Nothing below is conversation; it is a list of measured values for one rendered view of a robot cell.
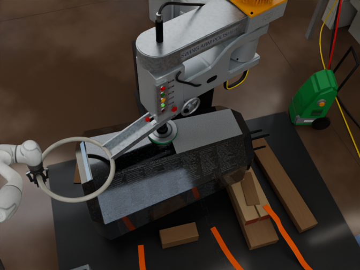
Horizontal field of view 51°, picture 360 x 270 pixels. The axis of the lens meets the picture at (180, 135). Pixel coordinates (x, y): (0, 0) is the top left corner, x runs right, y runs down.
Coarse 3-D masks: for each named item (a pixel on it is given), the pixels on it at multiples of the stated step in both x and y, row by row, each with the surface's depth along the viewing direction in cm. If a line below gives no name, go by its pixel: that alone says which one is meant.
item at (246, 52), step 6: (252, 42) 242; (240, 48) 246; (246, 48) 246; (252, 48) 247; (234, 54) 253; (240, 54) 250; (246, 54) 250; (252, 54) 253; (240, 60) 255; (246, 60) 255
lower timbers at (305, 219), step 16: (256, 144) 357; (256, 160) 355; (272, 160) 348; (272, 176) 339; (288, 192) 331; (288, 208) 324; (304, 208) 323; (240, 224) 320; (256, 224) 313; (272, 224) 313; (304, 224) 315; (256, 240) 305; (272, 240) 306
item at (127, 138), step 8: (144, 120) 259; (168, 120) 256; (128, 128) 255; (136, 128) 258; (144, 128) 257; (152, 128) 251; (120, 136) 256; (128, 136) 257; (136, 136) 256; (144, 136) 252; (104, 144) 252; (112, 144) 256; (120, 144) 255; (128, 144) 249; (112, 152) 253; (120, 152) 249
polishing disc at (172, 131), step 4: (152, 124) 275; (168, 124) 275; (172, 124) 275; (168, 128) 273; (172, 128) 274; (176, 128) 274; (156, 132) 271; (168, 132) 271; (172, 132) 272; (176, 132) 272; (152, 136) 269; (156, 136) 269; (160, 136) 270; (164, 136) 270; (168, 136) 270; (172, 136) 270; (156, 140) 267; (160, 140) 268; (164, 140) 268; (168, 140) 268
